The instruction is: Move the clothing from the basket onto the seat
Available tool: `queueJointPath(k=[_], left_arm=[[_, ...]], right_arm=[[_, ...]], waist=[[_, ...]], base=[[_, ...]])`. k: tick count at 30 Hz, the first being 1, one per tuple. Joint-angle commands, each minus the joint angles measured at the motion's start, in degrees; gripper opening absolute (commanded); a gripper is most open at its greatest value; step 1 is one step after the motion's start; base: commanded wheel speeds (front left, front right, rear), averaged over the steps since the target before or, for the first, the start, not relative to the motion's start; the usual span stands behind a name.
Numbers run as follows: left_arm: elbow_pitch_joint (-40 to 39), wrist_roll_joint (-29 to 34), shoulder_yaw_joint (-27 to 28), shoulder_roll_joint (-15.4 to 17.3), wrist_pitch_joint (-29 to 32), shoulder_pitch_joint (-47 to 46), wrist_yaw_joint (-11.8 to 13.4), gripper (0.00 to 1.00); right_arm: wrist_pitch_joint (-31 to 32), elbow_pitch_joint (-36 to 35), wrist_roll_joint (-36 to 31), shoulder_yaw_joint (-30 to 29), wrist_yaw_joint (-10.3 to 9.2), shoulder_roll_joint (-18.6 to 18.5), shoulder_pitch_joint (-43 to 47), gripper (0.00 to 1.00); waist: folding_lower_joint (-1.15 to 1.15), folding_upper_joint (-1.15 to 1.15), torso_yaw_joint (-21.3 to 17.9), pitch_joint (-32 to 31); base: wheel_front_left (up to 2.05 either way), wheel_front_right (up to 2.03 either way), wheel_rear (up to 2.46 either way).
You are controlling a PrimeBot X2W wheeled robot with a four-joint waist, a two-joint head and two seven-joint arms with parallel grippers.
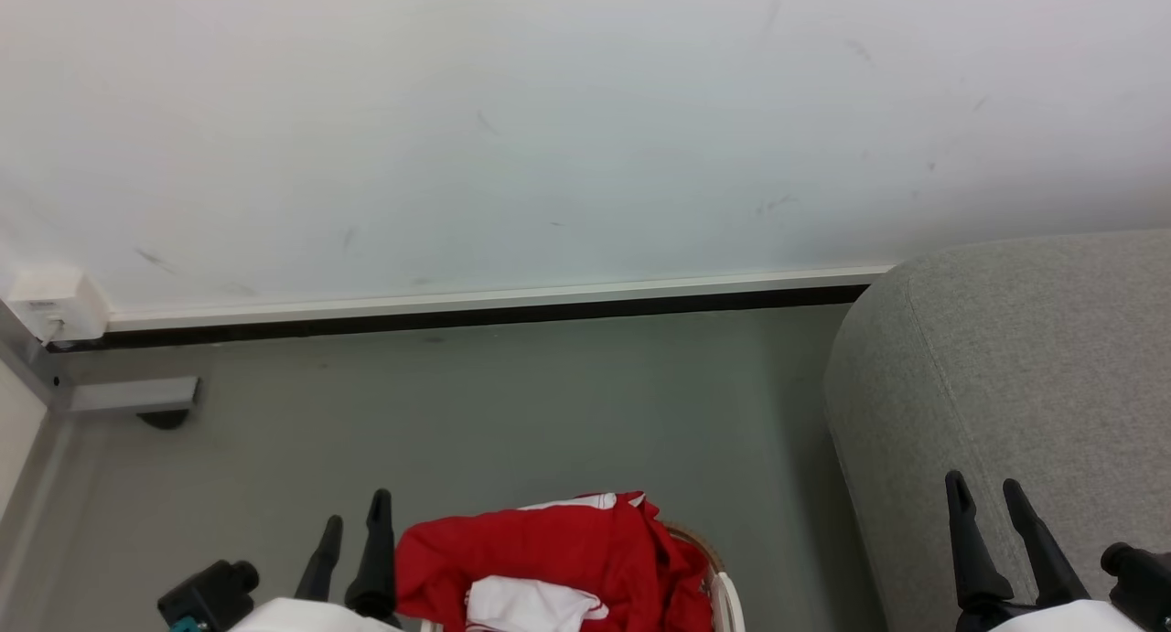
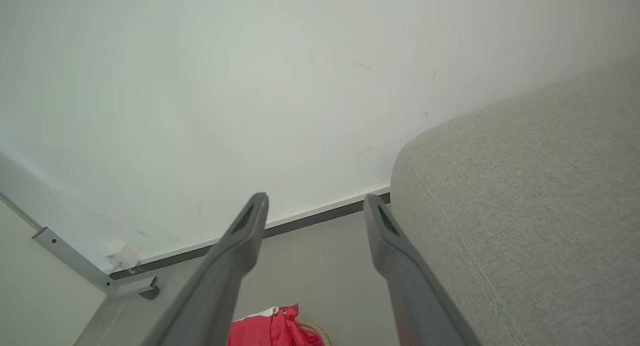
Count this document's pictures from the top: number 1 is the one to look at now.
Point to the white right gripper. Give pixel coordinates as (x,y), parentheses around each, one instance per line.
(1052,618)

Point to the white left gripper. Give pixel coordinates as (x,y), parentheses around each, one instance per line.
(311,618)

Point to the red and white jersey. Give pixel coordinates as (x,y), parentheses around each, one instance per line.
(549,545)

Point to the grey fabric sofa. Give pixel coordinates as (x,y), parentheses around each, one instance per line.
(1025,376)

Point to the white garment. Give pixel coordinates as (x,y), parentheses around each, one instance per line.
(526,606)

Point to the black round foot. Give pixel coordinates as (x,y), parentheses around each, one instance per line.
(165,419)

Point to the white and black baseboard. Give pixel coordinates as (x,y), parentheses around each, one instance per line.
(476,310)

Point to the cream laundry basket brown rim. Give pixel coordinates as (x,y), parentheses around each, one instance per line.
(727,600)

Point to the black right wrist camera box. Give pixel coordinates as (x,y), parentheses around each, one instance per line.
(1142,582)

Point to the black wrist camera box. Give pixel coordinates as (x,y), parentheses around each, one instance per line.
(1142,582)
(209,597)

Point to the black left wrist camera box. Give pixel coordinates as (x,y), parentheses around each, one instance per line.
(209,597)

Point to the grey metal frame bar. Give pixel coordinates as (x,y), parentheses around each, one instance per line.
(128,395)

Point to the white wall junction box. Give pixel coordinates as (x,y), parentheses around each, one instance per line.
(57,305)

